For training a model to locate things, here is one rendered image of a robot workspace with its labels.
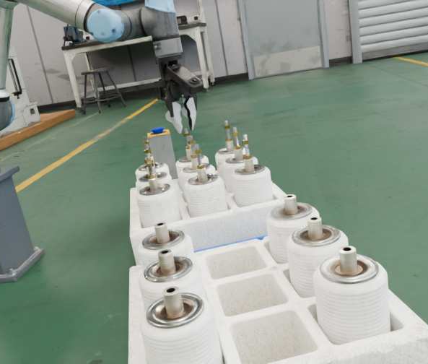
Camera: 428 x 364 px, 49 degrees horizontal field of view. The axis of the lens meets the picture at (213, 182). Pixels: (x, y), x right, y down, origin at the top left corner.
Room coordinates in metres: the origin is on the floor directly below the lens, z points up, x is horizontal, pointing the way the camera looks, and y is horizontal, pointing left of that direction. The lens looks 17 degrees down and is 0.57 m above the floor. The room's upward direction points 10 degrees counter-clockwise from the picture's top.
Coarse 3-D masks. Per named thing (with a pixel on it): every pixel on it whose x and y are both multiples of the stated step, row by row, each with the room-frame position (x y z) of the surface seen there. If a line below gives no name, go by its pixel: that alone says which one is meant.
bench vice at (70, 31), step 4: (68, 24) 5.39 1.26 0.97; (64, 28) 5.52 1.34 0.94; (68, 28) 5.52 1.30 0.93; (72, 28) 5.51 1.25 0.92; (76, 28) 5.61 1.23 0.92; (64, 32) 5.53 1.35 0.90; (68, 32) 5.52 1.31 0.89; (72, 32) 5.51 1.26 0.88; (76, 32) 5.61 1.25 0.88; (80, 32) 5.70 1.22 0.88; (64, 36) 5.44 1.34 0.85; (68, 36) 5.43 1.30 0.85; (72, 36) 5.51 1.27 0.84; (76, 36) 5.54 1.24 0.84; (80, 36) 5.66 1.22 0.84; (64, 40) 5.41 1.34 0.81; (68, 40) 5.45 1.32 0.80; (72, 40) 5.52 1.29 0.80; (76, 40) 5.61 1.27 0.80; (80, 40) 5.59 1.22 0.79; (84, 40) 5.73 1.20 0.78; (64, 44) 5.41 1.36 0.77; (72, 44) 5.61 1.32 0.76
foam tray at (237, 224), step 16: (176, 192) 1.25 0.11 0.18; (240, 208) 1.04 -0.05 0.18; (256, 208) 1.02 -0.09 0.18; (272, 208) 1.03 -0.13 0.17; (176, 224) 1.01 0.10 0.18; (192, 224) 1.00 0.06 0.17; (208, 224) 1.01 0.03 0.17; (224, 224) 1.01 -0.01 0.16; (240, 224) 1.02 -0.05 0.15; (256, 224) 1.02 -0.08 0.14; (192, 240) 1.00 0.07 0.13; (208, 240) 1.01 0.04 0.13; (224, 240) 1.01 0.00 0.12
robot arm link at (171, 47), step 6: (156, 42) 1.31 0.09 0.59; (162, 42) 1.30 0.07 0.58; (168, 42) 1.29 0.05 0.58; (174, 42) 1.30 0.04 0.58; (180, 42) 1.33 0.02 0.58; (156, 48) 1.31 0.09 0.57; (162, 48) 1.30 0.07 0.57; (168, 48) 1.29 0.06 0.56; (174, 48) 1.30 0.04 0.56; (180, 48) 1.32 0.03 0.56; (156, 54) 1.32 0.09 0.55; (162, 54) 1.30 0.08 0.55; (168, 54) 1.30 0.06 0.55; (174, 54) 1.30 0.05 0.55
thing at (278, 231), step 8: (312, 216) 0.76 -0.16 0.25; (272, 224) 0.76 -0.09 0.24; (280, 224) 0.75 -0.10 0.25; (288, 224) 0.75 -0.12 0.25; (296, 224) 0.74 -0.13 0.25; (304, 224) 0.74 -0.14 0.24; (272, 232) 0.77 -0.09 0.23; (280, 232) 0.75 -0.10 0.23; (288, 232) 0.74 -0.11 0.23; (272, 240) 0.77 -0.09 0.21; (280, 240) 0.75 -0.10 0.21; (272, 248) 0.77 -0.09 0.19; (280, 248) 0.76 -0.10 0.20; (272, 256) 0.78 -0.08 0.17; (280, 256) 0.76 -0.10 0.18
